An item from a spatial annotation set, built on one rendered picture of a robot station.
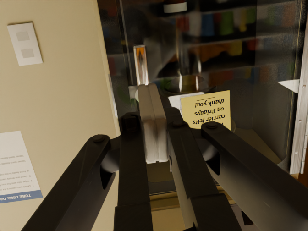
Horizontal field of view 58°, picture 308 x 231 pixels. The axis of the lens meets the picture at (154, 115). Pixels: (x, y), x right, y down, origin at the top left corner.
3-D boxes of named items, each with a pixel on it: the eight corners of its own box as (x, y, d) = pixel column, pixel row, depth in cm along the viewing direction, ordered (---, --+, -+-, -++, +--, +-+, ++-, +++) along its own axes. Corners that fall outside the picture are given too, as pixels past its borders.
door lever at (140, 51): (128, 39, 38) (147, 37, 38) (135, 103, 42) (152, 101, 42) (129, 46, 33) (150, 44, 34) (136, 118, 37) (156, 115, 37)
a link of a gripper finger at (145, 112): (157, 163, 17) (145, 164, 17) (149, 117, 23) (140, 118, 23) (153, 119, 16) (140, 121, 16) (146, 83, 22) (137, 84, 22)
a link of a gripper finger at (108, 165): (146, 171, 15) (92, 177, 15) (142, 129, 20) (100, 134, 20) (144, 147, 15) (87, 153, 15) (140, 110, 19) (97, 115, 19)
